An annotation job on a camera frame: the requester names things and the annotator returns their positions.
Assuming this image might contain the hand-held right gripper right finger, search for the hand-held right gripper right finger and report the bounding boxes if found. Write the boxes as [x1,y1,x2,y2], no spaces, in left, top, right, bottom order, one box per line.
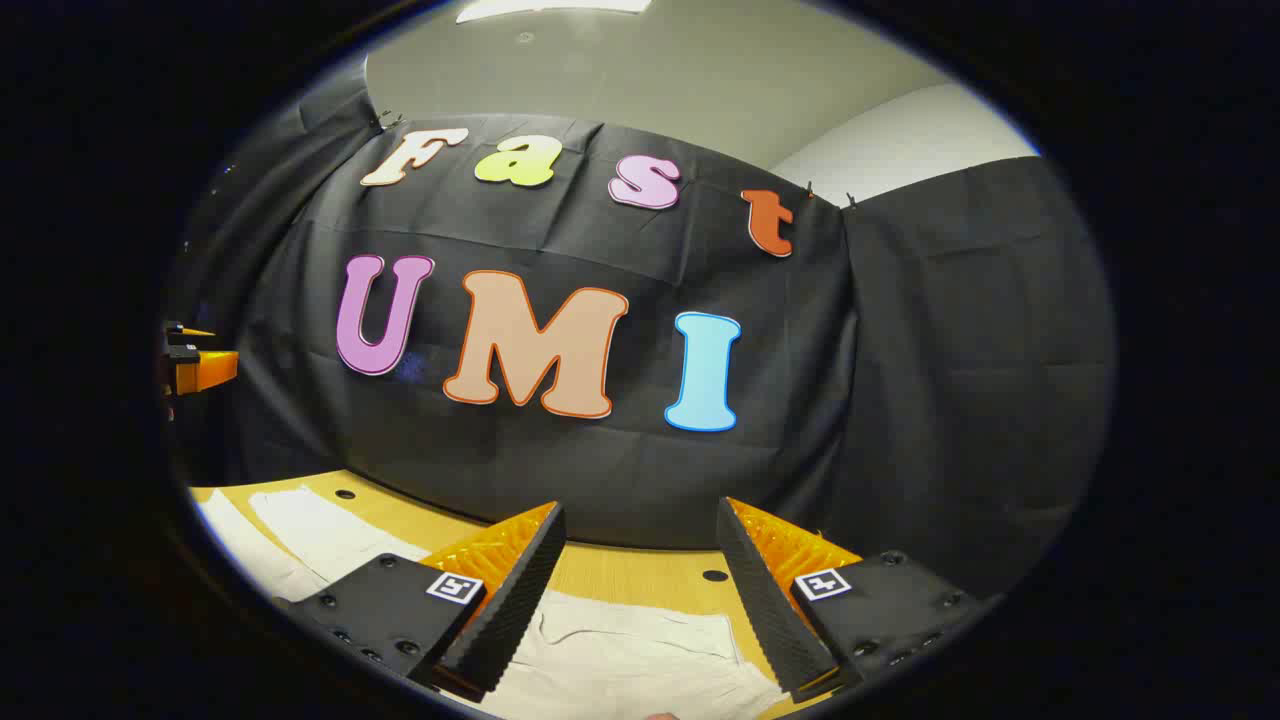
[715,497,1002,704]

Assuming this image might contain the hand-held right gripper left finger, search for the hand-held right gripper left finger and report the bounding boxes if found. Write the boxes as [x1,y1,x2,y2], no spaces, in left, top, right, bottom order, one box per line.
[275,500,568,703]

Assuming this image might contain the white jeans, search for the white jeans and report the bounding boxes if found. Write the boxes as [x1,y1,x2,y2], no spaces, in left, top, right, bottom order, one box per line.
[195,485,793,720]

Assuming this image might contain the black backdrop cloth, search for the black backdrop cloth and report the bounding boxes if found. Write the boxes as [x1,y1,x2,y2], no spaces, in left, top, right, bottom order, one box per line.
[165,60,1117,601]

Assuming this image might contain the ceiling light panel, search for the ceiling light panel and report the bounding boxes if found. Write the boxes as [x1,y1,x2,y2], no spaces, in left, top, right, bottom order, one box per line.
[456,0,653,25]

